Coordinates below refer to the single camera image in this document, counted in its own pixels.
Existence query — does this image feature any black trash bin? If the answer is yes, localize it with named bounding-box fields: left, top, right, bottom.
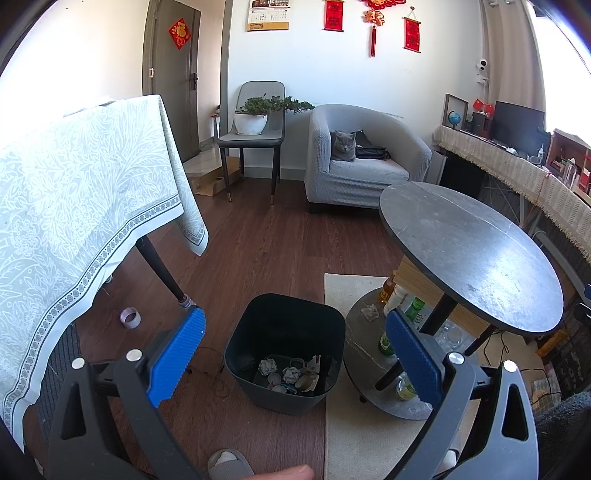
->
left=224, top=293, right=347, bottom=416

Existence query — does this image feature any yellow oil bottle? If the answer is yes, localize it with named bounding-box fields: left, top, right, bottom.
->
left=380, top=272, right=398, bottom=304

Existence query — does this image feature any wooden shelf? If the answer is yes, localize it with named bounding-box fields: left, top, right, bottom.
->
left=547, top=128, right=591, bottom=195

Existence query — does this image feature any grey dining chair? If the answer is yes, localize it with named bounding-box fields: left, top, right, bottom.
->
left=217, top=80, right=286, bottom=206

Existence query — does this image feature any round grey marble table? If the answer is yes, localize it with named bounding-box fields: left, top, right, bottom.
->
left=344, top=181, right=565, bottom=421

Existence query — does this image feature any beige rug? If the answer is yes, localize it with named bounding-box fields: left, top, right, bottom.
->
left=323, top=272, right=509, bottom=480

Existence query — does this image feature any white panel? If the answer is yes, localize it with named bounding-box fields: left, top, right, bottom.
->
left=427, top=150, right=448, bottom=185

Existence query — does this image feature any table with patterned tablecloth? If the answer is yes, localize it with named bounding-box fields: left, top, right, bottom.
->
left=0, top=95, right=209, bottom=450

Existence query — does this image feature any beige lace cloth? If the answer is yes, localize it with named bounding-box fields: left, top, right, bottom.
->
left=433, top=124, right=591, bottom=264

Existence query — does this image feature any potted green plant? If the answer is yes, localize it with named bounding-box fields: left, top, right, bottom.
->
left=233, top=95, right=317, bottom=136

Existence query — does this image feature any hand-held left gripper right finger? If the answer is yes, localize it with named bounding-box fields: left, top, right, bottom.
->
left=385, top=308, right=541, bottom=480

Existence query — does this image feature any dark brown box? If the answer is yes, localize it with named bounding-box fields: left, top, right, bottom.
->
left=471, top=112, right=494, bottom=137

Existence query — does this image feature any flat cardboard box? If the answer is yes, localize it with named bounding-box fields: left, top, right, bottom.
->
left=189, top=159, right=243, bottom=197

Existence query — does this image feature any picture frame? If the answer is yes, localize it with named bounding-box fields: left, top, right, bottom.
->
left=442, top=93, right=469, bottom=131

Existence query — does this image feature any grey slipper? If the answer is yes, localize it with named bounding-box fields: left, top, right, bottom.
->
left=208, top=449, right=254, bottom=480

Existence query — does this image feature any red knot wall hanging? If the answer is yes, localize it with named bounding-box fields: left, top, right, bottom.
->
left=360, top=0, right=407, bottom=58

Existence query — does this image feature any dark sideboard cabinet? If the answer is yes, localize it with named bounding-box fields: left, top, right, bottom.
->
left=436, top=147, right=485, bottom=201

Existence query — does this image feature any black bag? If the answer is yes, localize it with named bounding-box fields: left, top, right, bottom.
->
left=353, top=130, right=391, bottom=161

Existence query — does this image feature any black monitor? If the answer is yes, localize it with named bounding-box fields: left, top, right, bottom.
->
left=490, top=100, right=546, bottom=155

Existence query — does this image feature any red door decoration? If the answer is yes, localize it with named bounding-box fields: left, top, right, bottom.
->
left=167, top=17, right=191, bottom=49

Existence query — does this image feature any wall calendar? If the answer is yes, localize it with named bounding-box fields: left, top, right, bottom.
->
left=246, top=0, right=291, bottom=32

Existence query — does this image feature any person's left hand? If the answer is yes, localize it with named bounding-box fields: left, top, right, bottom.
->
left=240, top=464, right=315, bottom=480

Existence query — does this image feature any white plastic bottle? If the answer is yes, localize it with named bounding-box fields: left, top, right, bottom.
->
left=383, top=285, right=410, bottom=317

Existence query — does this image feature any red wall banner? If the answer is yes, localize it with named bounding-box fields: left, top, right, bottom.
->
left=403, top=16, right=422, bottom=52
left=323, top=0, right=345, bottom=32

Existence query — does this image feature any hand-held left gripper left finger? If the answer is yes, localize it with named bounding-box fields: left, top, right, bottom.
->
left=46, top=305, right=206, bottom=480

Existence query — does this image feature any grey armchair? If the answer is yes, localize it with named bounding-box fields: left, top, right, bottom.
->
left=304, top=104, right=432, bottom=214

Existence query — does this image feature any black dining table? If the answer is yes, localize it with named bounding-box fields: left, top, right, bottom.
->
left=135, top=235, right=197, bottom=310

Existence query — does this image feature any dark ribbed floor mat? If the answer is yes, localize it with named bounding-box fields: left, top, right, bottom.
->
left=34, top=323, right=81, bottom=476

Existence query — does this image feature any grey door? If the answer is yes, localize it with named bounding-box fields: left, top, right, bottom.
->
left=143, top=0, right=201, bottom=162

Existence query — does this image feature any grey cat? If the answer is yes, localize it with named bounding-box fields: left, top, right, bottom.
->
left=330, top=130, right=357, bottom=162

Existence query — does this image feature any dark fuzzy cloth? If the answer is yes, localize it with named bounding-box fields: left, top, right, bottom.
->
left=536, top=391, right=591, bottom=480

